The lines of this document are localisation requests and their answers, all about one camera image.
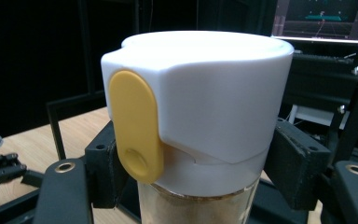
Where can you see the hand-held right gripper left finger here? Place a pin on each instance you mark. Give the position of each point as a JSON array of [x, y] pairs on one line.
[[104, 168]]

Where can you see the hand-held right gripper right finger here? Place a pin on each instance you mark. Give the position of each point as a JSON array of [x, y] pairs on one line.
[[295, 165]]

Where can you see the jar with white lid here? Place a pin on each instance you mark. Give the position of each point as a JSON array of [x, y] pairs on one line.
[[214, 102]]

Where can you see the monitor screen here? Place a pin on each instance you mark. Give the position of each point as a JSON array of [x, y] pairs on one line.
[[320, 18]]

